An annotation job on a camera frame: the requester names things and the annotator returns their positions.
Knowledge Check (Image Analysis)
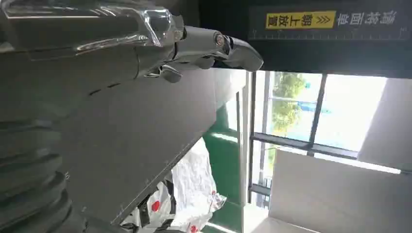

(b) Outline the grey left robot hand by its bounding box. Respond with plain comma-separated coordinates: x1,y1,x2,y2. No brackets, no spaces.
0,0,264,121

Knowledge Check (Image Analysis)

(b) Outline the grey parcel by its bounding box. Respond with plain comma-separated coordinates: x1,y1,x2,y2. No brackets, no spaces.
54,67,249,226

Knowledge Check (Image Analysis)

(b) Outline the white crumpled parcel bag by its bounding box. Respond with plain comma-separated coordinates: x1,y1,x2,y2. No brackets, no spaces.
171,137,227,233

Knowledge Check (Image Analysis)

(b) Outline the white bag with red dot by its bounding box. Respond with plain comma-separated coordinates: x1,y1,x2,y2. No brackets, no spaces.
121,181,177,233

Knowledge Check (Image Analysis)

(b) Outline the yellow arrow label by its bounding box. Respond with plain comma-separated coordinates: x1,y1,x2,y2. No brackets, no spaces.
265,10,337,30

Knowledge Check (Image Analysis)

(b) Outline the dark window frame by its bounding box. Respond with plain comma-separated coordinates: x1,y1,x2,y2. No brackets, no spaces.
247,71,360,206

